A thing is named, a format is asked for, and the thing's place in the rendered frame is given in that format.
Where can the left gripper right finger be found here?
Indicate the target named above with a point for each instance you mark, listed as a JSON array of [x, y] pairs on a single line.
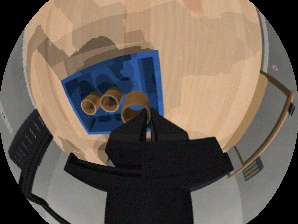
[[162, 129]]

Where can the blue open tray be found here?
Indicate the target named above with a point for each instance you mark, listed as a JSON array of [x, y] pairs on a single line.
[[138, 71]]

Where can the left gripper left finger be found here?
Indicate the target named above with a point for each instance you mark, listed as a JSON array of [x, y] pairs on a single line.
[[134, 129]]

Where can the bronze bushing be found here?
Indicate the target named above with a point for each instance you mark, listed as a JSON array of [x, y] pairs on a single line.
[[109, 105], [93, 99], [135, 98]]

